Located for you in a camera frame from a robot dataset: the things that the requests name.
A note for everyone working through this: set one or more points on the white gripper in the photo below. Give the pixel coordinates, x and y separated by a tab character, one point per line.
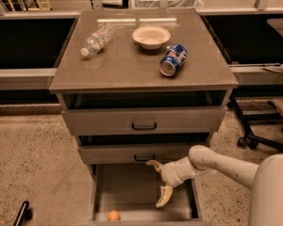
170	173

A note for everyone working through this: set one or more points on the orange fruit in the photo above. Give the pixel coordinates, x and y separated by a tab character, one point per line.
114	215

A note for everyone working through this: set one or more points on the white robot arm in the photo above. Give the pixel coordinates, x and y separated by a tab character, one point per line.
265	180

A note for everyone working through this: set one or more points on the grey middle drawer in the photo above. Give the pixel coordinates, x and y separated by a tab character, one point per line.
120	149

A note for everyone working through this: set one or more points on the grey drawer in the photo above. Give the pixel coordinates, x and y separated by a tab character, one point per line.
133	190
120	149
162	113

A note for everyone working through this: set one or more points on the grey bottom drawer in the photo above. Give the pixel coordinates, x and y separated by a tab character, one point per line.
133	190

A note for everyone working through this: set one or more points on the grey top drawer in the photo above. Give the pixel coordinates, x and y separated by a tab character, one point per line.
162	113

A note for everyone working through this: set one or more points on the grey drawer cabinet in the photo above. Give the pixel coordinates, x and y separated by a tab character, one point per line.
124	66

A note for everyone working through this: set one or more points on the black office chair base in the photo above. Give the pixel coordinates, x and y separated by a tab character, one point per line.
261	121

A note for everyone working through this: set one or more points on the blue soda can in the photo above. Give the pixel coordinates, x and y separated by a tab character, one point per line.
173	60

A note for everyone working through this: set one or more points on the black object bottom left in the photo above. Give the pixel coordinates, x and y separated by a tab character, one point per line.
24	214

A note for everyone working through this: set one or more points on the white paper bowl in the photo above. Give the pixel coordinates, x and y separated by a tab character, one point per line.
151	37

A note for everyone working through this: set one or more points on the clear plastic water bottle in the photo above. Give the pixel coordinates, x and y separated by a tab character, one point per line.
97	40

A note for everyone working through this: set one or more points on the clear plastic bin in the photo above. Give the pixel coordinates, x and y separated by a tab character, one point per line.
165	3

